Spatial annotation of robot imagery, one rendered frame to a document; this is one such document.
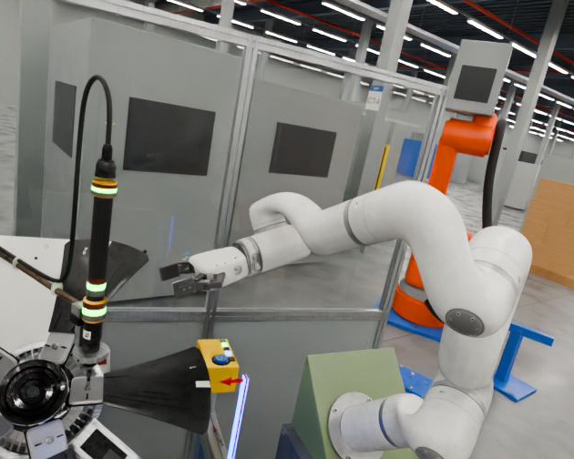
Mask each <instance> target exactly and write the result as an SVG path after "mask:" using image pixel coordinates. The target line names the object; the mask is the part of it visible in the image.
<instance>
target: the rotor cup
mask: <svg viewBox="0 0 574 459"><path fill-rule="evenodd" d="M73 378H74V376H73V374H72V372H71V371H70V370H69V369H68V368H67V367H66V366H65V365H62V364H56V363H54V362H51V361H49V360H44V359H34V360H29V361H25V362H21V363H19V364H18V365H17V366H15V367H14V368H12V369H11V370H10V371H9V372H8V373H7V374H6V375H5V376H4V377H3V379H2V380H1V382H0V414H1V415H2V416H3V417H4V418H5V419H6V420H7V421H8V422H10V423H12V425H13V426H14V427H15V428H13V429H15V430H17V431H19V432H24V431H26V430H29V429H31V428H34V427H37V426H39V425H41V424H44V423H49V422H52V421H55V420H57V419H60V420H61V421H62V420H63V419H64V418H65V417H66V416H67V414H68V413H69V411H70V410H71V408H72V407H68V403H69V395H70V388H71V382H72V379H73ZM33 385H35V386H37V387H38V388H39V394H38V395H37V396H35V397H29V396H28V395H27V394H26V391H27V389H28V388H29V387H30V386H33ZM68 387H69V392H68ZM39 423H41V424H39Z"/></svg>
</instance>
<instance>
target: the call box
mask: <svg viewBox="0 0 574 459"><path fill-rule="evenodd" d="M225 340H226V343H227V344H228V347H229V348H230V351H231V355H226V354H225V351H224V350H223V347H222V345H221V343H220V339H212V340H198V341H197V347H196V348H199V349H200V351H201V353H202V355H203V358H204V360H205V363H206V365H207V368H208V371H209V376H210V387H211V393H226V392H234V391H235V387H236V383H232V384H231V386H229V385H227V384H224V383H221V382H220V381H222V380H224V379H227V378H229V377H232V379H237V377H238V371H239V364H238V363H237V361H236V358H235V356H234V354H233V352H232V349H231V347H230V345H229V342H228V340H227V339H225ZM217 354H225V355H226V356H227V357H228V361H227V362H226V363H224V364H220V363H216V362H215V361H214V358H215V356H216V355H217ZM229 357H234V358H235V362H230V360H229Z"/></svg>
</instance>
